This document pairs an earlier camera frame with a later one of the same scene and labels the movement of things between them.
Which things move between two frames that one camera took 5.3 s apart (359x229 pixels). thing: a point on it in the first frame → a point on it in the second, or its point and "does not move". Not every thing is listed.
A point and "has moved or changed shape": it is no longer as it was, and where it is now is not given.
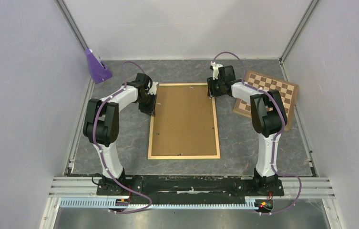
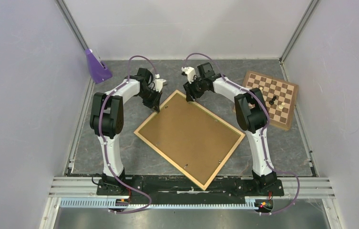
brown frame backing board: (183, 123) has moved or changed shape
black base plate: (190, 187) does not move
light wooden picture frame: (150, 156) → (171, 161)
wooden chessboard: (288, 91) does not move
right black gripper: (212, 91) → (192, 95)
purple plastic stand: (98, 69) does not move
